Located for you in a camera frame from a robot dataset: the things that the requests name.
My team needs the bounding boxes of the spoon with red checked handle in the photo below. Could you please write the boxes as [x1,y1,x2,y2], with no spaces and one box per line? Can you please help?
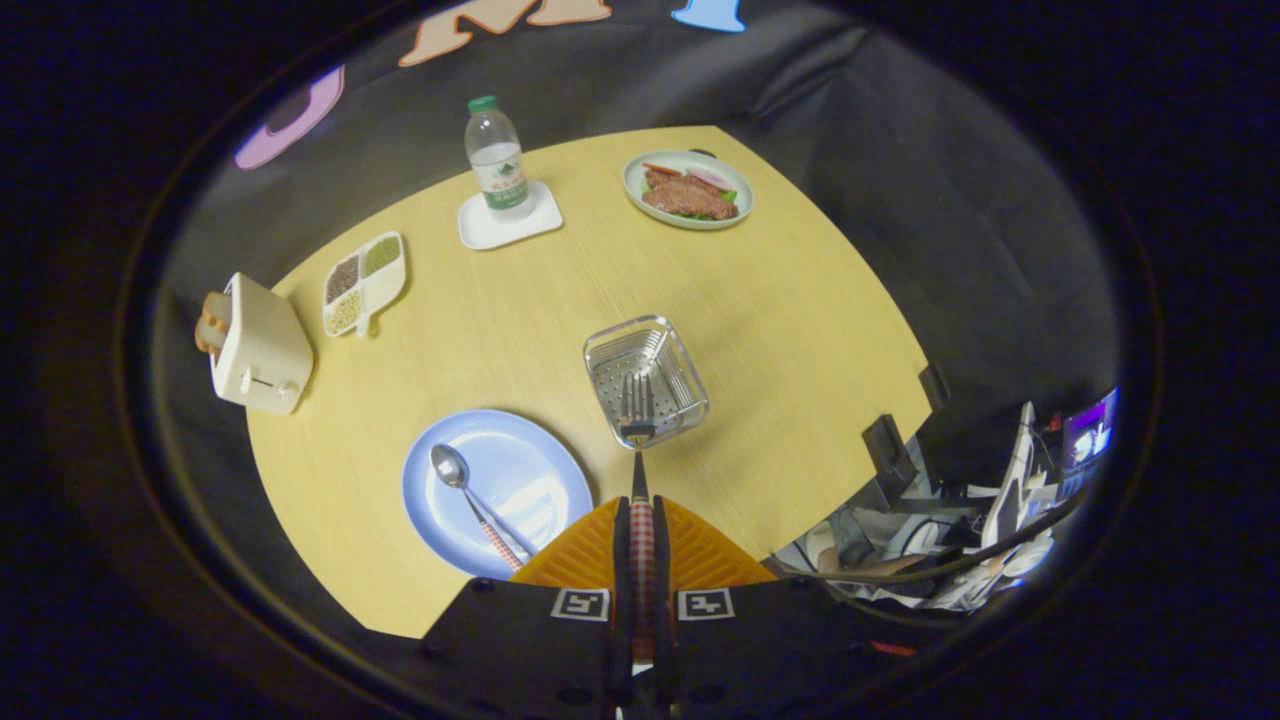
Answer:
[430,444,541,573]

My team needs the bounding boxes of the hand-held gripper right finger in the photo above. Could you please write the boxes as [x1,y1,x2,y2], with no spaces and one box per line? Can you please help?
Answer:
[652,497,901,720]

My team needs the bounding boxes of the thick black cable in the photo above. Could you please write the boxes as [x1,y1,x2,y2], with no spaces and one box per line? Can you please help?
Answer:
[775,490,1086,586]

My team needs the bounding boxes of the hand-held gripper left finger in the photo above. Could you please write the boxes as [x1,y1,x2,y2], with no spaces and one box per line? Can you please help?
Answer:
[415,497,633,720]

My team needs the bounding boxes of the pile of white clutter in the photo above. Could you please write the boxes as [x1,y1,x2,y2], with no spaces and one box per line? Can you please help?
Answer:
[775,400,1071,613]

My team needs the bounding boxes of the fork with red checked handle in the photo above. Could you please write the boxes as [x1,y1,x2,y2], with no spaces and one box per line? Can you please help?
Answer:
[618,372,658,661]

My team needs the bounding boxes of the metal wire cutlery basket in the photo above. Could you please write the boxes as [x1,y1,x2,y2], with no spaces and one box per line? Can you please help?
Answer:
[583,315,710,451]

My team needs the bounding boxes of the white divided bean dish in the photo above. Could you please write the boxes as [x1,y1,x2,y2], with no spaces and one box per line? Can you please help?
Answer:
[321,231,408,339]

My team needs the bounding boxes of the pale green plate of meat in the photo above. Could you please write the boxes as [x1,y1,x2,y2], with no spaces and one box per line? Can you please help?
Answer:
[622,150,755,232]

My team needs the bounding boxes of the clear green-capped water bottle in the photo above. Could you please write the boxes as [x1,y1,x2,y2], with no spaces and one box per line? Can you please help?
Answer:
[464,95,535,221]

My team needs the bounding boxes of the cream white toaster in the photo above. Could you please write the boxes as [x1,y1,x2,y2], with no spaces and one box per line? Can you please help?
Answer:
[208,272,315,416]

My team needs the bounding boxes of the white square coaster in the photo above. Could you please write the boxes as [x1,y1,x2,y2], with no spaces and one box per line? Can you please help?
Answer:
[457,180,564,251]

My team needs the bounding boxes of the blue round plate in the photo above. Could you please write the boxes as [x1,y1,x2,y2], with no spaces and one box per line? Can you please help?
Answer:
[402,409,594,580]

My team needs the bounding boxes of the lit screen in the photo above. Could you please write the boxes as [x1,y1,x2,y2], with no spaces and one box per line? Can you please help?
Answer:
[1062,388,1119,471]

